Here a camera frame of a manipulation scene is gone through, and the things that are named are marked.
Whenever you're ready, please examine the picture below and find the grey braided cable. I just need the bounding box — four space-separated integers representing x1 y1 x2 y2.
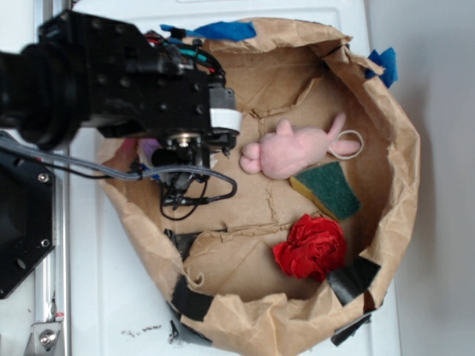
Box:
0 136 238 203

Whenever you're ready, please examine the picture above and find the black tape piece lower right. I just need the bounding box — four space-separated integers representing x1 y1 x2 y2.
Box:
326 257 381 306

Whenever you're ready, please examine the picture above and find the black tape piece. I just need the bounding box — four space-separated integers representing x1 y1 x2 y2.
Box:
326 257 381 306
171 275 214 322

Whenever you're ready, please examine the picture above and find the aluminium rail frame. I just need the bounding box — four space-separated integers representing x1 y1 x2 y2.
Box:
22 0 71 356

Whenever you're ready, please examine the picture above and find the black tape piece bottom left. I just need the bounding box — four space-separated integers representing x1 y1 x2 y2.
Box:
171 275 214 322

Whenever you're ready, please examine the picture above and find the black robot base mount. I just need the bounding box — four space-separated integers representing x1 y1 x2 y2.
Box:
1 151 55 299

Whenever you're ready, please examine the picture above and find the blue tape piece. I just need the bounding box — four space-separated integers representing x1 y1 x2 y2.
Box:
365 47 399 88
160 22 257 42

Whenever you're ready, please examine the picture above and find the blue tape piece top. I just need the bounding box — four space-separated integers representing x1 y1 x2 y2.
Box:
160 22 257 42

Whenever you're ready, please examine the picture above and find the white plastic tray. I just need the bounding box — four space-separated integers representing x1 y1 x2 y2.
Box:
68 0 402 356

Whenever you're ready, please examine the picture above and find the brown paper bag bin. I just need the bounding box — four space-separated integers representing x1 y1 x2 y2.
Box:
102 18 420 355

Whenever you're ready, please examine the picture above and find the green yellow sponge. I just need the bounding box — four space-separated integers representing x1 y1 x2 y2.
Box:
289 162 361 221

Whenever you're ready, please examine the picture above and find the pink plush bunny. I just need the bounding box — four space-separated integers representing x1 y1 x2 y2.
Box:
239 113 364 179

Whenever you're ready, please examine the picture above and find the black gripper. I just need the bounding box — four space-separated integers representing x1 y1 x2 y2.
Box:
139 68 242 188

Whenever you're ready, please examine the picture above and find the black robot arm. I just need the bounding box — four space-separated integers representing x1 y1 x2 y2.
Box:
1 10 242 181

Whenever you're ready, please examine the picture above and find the crumpled red paper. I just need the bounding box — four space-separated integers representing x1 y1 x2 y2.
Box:
272 214 347 283

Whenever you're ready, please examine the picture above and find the blue tape piece right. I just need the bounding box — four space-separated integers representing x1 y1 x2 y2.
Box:
365 47 399 88

